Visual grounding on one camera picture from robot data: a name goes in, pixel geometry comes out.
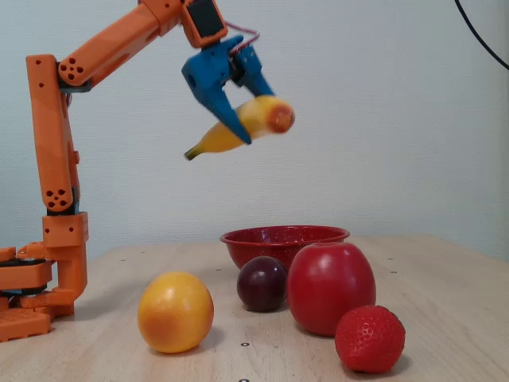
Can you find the red toy strawberry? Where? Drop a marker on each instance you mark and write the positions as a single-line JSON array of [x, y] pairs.
[[370, 340]]

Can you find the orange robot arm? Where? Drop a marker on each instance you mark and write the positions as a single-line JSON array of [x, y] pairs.
[[51, 131]]

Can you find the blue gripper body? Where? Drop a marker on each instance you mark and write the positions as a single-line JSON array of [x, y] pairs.
[[210, 76]]

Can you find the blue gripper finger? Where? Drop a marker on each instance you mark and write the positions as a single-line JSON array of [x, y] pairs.
[[254, 71], [228, 115]]

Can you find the orange toy fruit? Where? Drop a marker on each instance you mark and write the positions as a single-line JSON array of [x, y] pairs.
[[175, 312]]

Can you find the yellow toy banana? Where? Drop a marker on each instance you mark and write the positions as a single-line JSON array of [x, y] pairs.
[[262, 115]]

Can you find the red speckled bowl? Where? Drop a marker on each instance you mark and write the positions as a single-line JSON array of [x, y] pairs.
[[274, 240]]

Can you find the dark purple toy plum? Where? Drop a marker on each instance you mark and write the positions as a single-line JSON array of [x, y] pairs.
[[260, 284]]

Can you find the red toy apple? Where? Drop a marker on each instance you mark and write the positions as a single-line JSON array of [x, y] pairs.
[[330, 288]]

